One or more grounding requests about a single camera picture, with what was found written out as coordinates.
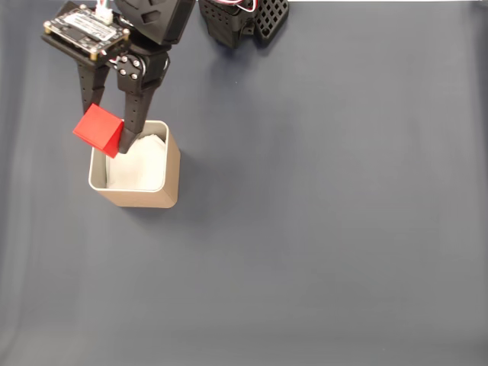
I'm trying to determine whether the red cube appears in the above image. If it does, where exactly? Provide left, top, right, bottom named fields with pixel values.
left=72, top=103, right=125, bottom=159

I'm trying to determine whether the tan box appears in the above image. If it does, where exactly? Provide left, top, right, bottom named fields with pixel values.
left=87, top=120, right=181, bottom=210

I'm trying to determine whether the white tissue paper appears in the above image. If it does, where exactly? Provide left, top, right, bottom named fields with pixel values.
left=105, top=132, right=167, bottom=191

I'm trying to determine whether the white red servo wire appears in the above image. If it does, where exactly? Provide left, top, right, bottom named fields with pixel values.
left=215, top=0, right=264, bottom=13

